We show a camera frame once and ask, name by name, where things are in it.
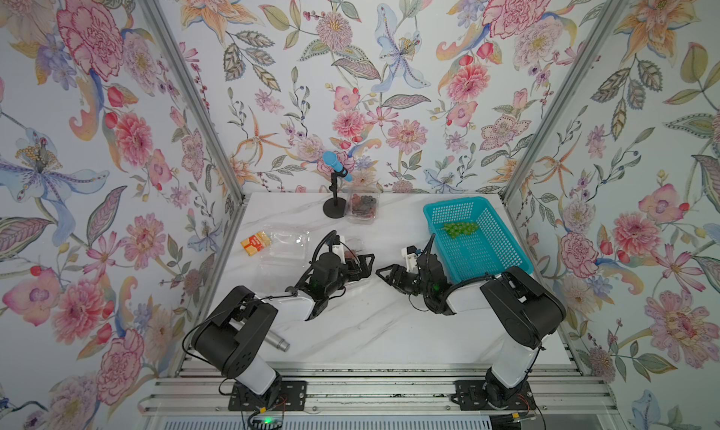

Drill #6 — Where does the blue microphone on black stand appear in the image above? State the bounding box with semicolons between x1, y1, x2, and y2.
322;152;352;219

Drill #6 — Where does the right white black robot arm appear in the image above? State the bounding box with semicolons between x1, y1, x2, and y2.
376;248;566;411

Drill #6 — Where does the clear clamshell container front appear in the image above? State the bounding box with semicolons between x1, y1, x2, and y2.
346;191;379;223

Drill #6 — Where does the aluminium rail base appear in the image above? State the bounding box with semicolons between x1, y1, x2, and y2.
140;361;626;429

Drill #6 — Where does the teal plastic mesh basket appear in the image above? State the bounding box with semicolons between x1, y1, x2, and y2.
423;197;534;284

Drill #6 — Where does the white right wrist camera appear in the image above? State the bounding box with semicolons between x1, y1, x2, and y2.
401;246;422;274

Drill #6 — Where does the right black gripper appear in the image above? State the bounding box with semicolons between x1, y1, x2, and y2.
376;264;433;299

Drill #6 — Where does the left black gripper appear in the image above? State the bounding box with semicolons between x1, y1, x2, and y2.
323;252;374;298

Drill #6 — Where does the clear clamshell container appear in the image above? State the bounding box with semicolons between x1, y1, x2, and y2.
346;191;379;223
261;224;311;267
340;236;367;262

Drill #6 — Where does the orange yellow snack packet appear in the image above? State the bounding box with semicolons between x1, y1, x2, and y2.
241;231;272;256

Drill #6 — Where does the grey metal cylinder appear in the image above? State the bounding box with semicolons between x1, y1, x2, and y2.
264;330;291;352

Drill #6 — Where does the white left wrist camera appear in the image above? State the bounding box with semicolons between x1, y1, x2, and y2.
331;235;346;264

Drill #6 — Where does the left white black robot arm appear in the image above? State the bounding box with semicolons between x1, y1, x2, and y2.
190;231;375;414

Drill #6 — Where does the green grape bunch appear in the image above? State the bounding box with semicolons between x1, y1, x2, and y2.
442;221;479;239

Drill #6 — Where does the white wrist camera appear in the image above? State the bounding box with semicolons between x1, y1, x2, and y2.
401;246;422;274
331;235;346;264

